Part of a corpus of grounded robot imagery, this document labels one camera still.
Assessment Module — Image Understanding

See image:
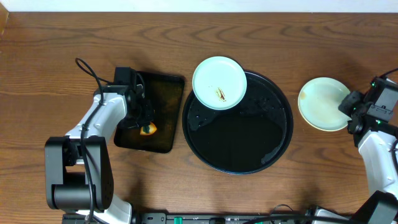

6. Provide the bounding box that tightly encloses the green and yellow sponge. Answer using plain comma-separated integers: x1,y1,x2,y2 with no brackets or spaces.
140,122,157,136

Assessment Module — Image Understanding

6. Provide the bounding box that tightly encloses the light blue plate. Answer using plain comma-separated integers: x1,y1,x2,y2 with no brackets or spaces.
298,77,351,132
192,56,248,110

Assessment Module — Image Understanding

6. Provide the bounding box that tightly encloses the round black tray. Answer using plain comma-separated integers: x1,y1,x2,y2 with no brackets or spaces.
182,72,294,175

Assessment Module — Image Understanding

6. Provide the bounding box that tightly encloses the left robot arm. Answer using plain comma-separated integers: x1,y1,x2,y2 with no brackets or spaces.
44,67,154,223

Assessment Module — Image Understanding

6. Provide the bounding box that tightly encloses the black rectangular tray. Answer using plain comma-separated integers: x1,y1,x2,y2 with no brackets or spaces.
114,72,185,154

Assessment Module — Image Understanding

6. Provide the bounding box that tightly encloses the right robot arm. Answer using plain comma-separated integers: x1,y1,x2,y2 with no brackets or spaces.
338,77,397,223

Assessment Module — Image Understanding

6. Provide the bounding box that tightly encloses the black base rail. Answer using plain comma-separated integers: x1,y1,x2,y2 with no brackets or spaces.
62,213,312,224

